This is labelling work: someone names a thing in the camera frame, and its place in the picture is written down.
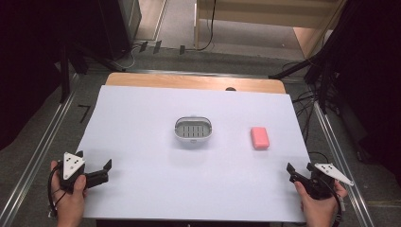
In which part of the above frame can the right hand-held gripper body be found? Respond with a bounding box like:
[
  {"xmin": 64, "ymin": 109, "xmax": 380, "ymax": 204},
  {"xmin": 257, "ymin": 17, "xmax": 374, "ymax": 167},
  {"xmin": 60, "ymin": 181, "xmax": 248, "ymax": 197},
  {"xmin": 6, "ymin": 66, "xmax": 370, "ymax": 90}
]
[{"xmin": 305, "ymin": 162, "xmax": 355, "ymax": 201}]

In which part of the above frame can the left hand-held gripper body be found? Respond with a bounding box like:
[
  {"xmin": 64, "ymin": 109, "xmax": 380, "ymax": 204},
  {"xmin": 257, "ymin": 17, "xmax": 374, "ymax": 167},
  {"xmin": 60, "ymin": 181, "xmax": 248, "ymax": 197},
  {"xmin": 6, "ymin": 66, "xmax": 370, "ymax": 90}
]
[{"xmin": 59, "ymin": 151, "xmax": 110, "ymax": 194}]

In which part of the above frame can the pink soap bar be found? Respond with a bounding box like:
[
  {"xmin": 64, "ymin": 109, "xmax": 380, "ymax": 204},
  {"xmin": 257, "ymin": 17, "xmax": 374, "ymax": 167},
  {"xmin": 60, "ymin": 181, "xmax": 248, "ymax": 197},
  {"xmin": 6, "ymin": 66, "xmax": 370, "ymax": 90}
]
[{"xmin": 250, "ymin": 126, "xmax": 270, "ymax": 151}]

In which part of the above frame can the white slotted soap dish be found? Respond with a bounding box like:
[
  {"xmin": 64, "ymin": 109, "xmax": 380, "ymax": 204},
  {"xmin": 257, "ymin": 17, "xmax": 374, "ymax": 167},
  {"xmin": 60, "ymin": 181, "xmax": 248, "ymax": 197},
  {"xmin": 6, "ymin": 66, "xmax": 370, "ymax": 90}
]
[{"xmin": 173, "ymin": 115, "xmax": 213, "ymax": 144}]

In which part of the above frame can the person's right hand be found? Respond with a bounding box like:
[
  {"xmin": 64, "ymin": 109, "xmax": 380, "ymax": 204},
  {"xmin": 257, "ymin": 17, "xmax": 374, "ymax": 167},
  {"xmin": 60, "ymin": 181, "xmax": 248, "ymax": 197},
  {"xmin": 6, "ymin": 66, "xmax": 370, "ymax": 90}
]
[{"xmin": 293, "ymin": 180, "xmax": 348, "ymax": 227}]

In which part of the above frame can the person's left hand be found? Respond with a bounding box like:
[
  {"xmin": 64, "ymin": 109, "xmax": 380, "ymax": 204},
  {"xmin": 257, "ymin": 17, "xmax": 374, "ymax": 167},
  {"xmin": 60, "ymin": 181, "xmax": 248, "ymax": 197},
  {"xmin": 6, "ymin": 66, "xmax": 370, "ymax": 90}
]
[{"xmin": 49, "ymin": 160, "xmax": 88, "ymax": 227}]

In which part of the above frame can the white table sheet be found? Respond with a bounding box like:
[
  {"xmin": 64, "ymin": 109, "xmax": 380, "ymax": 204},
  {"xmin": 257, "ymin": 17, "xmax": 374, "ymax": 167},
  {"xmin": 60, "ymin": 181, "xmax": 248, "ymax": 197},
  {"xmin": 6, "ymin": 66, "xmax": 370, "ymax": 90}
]
[{"xmin": 77, "ymin": 84, "xmax": 312, "ymax": 223}]

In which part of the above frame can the black metal stand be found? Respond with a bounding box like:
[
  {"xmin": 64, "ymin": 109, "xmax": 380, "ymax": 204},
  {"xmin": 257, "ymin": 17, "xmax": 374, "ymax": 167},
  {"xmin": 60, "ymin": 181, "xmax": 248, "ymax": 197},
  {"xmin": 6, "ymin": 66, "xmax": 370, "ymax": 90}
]
[{"xmin": 58, "ymin": 41, "xmax": 127, "ymax": 104}]

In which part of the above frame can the black tripod stand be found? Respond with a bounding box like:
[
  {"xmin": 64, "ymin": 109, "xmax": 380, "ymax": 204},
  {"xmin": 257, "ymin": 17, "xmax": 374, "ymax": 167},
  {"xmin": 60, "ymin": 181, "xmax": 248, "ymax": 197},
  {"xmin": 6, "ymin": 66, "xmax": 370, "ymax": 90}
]
[{"xmin": 268, "ymin": 46, "xmax": 339, "ymax": 115}]

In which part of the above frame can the dark curtain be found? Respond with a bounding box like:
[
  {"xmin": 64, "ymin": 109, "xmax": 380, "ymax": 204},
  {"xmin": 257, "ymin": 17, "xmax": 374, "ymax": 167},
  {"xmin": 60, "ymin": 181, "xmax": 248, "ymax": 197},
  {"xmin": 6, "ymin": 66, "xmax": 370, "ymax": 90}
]
[
  {"xmin": 327, "ymin": 0, "xmax": 401, "ymax": 187},
  {"xmin": 0, "ymin": 0, "xmax": 105, "ymax": 151}
]

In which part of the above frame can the black cabinet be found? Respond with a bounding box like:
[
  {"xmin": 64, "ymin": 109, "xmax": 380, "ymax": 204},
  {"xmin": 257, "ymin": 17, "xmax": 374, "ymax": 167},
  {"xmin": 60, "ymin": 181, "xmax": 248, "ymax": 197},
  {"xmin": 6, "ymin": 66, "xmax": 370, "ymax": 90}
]
[{"xmin": 96, "ymin": 0, "xmax": 143, "ymax": 61}]

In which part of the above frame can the light wooden shelf unit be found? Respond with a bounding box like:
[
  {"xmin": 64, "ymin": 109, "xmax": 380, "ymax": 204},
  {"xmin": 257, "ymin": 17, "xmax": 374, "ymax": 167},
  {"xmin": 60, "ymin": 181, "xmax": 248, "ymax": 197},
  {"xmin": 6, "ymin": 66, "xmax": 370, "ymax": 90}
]
[{"xmin": 193, "ymin": 0, "xmax": 348, "ymax": 60}]

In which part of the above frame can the metal floor rail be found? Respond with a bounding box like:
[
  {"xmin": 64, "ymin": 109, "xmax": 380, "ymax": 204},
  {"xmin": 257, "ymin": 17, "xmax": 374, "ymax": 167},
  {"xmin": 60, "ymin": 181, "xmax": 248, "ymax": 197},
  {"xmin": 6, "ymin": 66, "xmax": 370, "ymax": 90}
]
[
  {"xmin": 0, "ymin": 73, "xmax": 79, "ymax": 227},
  {"xmin": 313, "ymin": 101, "xmax": 376, "ymax": 227},
  {"xmin": 84, "ymin": 69, "xmax": 305, "ymax": 80}
]

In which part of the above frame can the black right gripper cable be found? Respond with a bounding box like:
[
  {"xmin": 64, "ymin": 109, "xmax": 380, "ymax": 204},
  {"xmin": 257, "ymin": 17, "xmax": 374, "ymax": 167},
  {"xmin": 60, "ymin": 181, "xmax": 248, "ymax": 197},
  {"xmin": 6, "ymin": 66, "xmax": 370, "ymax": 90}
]
[{"xmin": 319, "ymin": 178, "xmax": 345, "ymax": 227}]

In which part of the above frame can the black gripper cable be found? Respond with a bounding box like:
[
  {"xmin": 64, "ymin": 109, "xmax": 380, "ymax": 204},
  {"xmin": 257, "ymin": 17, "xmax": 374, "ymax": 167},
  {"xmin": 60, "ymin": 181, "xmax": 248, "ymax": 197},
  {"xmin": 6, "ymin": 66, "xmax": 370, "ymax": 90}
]
[
  {"xmin": 319, "ymin": 178, "xmax": 345, "ymax": 227},
  {"xmin": 46, "ymin": 164, "xmax": 68, "ymax": 218}
]

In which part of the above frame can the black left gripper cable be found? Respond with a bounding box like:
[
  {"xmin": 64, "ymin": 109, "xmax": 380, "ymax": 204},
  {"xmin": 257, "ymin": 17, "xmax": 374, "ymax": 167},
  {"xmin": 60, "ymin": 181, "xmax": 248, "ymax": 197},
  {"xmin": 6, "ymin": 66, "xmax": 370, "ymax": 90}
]
[{"xmin": 46, "ymin": 164, "xmax": 68, "ymax": 218}]

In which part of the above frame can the bundle of black floor cables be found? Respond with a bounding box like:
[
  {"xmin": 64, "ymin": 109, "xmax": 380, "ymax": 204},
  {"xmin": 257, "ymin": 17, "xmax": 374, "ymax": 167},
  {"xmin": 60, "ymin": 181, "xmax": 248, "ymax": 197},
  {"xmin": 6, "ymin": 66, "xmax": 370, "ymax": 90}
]
[{"xmin": 291, "ymin": 61, "xmax": 317, "ymax": 145}]

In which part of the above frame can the white floor cable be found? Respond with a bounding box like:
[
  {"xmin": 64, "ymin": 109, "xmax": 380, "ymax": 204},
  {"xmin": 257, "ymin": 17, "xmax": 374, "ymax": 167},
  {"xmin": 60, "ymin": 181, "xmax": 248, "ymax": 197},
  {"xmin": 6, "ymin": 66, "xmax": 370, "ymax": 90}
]
[{"xmin": 111, "ymin": 44, "xmax": 142, "ymax": 72}]

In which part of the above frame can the black hanging cable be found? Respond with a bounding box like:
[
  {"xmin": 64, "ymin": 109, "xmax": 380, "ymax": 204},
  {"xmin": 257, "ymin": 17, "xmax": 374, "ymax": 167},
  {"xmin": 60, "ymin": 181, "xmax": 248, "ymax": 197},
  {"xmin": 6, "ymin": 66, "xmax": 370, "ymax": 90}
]
[{"xmin": 195, "ymin": 0, "xmax": 218, "ymax": 52}]

